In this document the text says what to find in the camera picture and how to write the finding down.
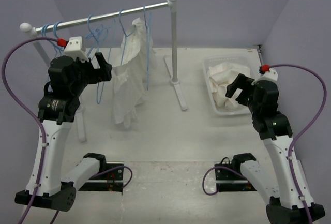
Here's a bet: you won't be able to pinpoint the white skirt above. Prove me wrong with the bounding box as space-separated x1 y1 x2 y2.
111 18 156 128
207 62 251 111

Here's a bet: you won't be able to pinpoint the light blue hangers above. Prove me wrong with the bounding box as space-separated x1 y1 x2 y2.
41 14 117 104

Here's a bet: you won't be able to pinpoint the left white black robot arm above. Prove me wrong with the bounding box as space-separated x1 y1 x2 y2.
14 52 112 212

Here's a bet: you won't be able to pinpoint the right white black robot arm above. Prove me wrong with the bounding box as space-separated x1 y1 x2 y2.
226 73 325 223

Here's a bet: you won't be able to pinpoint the white hanging skirt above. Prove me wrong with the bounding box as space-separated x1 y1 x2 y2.
111 18 156 128

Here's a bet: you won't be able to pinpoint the light blue skirt hanger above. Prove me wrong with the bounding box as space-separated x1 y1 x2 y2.
118 9 139 65

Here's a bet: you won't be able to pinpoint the white perforated plastic basket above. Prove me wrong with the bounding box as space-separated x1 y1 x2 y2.
202 54 257 116

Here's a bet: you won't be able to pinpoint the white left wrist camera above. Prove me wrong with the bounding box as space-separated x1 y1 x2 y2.
64 36 88 62

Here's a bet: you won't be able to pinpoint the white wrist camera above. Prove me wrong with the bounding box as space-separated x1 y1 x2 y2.
64 36 88 62
252 65 278 85

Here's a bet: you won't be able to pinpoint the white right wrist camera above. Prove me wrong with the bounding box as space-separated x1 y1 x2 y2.
252 65 278 85

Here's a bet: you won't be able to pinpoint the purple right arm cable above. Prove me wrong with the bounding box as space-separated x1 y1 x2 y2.
202 64 327 221

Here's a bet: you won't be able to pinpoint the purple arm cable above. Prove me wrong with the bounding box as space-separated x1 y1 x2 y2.
2 37 134 224
202 64 327 221

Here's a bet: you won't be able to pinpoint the silver clothes rack rail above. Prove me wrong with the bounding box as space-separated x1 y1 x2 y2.
33 1 170 35

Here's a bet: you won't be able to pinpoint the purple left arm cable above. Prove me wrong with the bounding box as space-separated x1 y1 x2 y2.
2 37 134 224

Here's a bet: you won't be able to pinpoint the white right rack post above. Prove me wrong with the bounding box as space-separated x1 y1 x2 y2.
164 0 188 111

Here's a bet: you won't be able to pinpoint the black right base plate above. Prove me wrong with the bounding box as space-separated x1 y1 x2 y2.
214 157 256 192

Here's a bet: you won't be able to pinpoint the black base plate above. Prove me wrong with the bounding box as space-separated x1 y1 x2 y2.
214 157 256 192
79 162 124 192

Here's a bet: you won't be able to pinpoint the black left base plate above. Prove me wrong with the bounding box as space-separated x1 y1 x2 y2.
79 162 124 192

